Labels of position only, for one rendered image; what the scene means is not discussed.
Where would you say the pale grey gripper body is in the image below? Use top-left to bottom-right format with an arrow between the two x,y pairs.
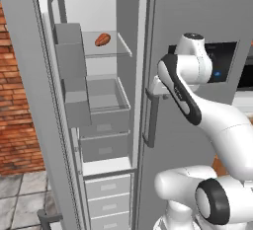
149,75 -> 173,100

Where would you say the clear freezer bin drawer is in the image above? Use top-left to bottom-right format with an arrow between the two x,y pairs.
86,76 -> 132,133

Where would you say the clear glass freezer shelf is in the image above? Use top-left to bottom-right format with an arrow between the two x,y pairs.
82,31 -> 133,59

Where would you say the grey freezer drawer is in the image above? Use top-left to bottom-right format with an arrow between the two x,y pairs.
79,130 -> 130,163

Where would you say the grey open freezer door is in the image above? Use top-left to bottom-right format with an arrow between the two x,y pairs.
0,0 -> 93,230

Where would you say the grey fridge cabinet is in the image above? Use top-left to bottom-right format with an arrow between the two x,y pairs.
30,0 -> 156,230

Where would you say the grey closed fridge door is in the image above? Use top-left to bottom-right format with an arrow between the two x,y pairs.
137,0 -> 253,230

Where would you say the grey short door bin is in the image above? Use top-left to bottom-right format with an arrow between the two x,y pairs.
61,76 -> 93,128

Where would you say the black built-in oven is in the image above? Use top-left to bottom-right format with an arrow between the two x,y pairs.
231,42 -> 253,116

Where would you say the grey tall door bin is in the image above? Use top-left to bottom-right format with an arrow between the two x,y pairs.
53,22 -> 88,81

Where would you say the dark grey fridge door handle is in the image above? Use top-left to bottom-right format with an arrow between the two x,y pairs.
141,87 -> 161,149

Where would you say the dark grey freezer door handle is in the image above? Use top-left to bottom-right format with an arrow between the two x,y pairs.
36,208 -> 64,230

